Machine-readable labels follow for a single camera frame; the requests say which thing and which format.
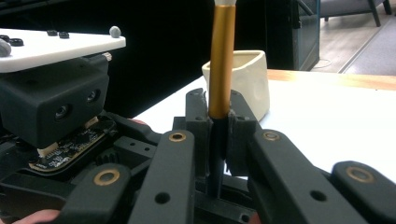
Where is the grey chair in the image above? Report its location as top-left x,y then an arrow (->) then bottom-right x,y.
319,0 -> 394,28

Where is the gold black makeup brush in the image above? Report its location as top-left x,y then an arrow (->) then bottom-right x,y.
205,0 -> 238,199

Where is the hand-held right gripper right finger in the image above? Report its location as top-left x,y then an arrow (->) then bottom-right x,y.
225,89 -> 260,177

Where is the cream square cup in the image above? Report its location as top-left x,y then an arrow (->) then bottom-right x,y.
201,49 -> 271,123

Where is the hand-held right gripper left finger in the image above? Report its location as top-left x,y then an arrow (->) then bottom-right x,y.
185,88 -> 214,177

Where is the dark cabinet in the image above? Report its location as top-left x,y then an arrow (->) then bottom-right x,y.
291,0 -> 321,72

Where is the wooden table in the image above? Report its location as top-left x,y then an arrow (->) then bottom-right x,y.
266,68 -> 396,91

